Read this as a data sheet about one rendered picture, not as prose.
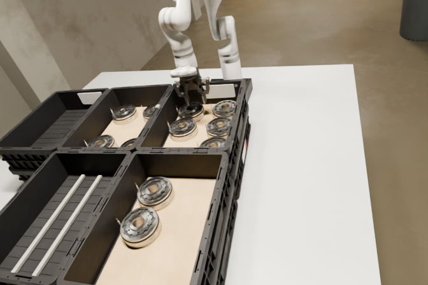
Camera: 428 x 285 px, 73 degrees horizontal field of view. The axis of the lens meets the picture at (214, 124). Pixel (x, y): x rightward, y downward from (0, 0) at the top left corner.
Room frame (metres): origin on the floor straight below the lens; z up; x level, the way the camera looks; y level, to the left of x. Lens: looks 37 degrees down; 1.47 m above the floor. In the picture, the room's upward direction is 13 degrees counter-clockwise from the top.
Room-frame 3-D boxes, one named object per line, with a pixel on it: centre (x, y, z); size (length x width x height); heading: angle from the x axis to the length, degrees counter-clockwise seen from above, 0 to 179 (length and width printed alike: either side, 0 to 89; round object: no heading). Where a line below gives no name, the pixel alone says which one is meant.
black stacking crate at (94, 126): (0.94, 0.33, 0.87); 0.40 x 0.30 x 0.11; 160
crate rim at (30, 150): (1.04, 0.61, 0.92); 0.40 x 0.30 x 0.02; 160
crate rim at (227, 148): (0.84, 0.05, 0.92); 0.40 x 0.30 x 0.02; 160
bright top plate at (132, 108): (1.07, 0.36, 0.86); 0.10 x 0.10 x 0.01
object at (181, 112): (0.96, 0.08, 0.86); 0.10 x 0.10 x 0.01
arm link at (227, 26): (1.23, -0.14, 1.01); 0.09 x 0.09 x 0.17; 79
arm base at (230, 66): (1.23, -0.14, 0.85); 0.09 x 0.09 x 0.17; 64
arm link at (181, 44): (0.96, 0.05, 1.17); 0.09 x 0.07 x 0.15; 48
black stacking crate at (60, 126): (1.04, 0.61, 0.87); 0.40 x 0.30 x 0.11; 160
